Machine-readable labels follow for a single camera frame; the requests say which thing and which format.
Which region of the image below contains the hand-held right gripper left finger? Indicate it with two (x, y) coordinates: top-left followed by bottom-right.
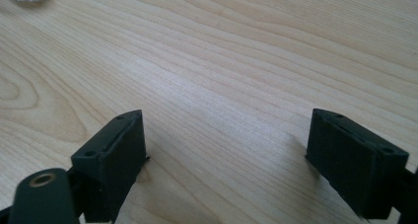
(70, 109), (151, 224)

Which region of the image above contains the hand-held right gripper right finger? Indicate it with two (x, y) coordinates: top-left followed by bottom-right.
(305, 108), (410, 220)

